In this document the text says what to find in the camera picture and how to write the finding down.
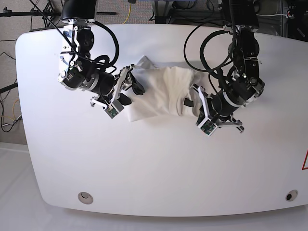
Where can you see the left table grommet hole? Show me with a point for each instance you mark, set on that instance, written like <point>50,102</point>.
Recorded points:
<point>85,198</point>

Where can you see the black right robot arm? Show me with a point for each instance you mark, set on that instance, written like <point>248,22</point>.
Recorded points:
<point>79,71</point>

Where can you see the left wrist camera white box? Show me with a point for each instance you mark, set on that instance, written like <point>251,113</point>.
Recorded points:
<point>207,126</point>

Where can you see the white printed T-shirt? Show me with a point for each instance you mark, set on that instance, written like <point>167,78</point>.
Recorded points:
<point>168,91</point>

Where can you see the right table grommet hole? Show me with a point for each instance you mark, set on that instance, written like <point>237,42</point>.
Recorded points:
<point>292,195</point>

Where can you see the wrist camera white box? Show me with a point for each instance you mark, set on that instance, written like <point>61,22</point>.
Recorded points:
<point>207,126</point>
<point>114,108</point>

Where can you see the table grommet hole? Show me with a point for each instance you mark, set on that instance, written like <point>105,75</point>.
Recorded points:
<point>85,198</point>
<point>292,195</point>

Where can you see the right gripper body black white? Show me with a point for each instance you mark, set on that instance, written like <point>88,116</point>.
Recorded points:
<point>108,87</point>

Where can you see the black tripod pole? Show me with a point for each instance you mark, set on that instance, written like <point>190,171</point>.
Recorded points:
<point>9,13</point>

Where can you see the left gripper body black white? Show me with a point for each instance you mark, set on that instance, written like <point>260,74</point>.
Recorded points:
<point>219,107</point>

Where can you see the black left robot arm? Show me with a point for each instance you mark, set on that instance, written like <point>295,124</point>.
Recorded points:
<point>238,75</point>

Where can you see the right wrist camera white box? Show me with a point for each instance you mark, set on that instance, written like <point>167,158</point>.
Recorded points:
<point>114,108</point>

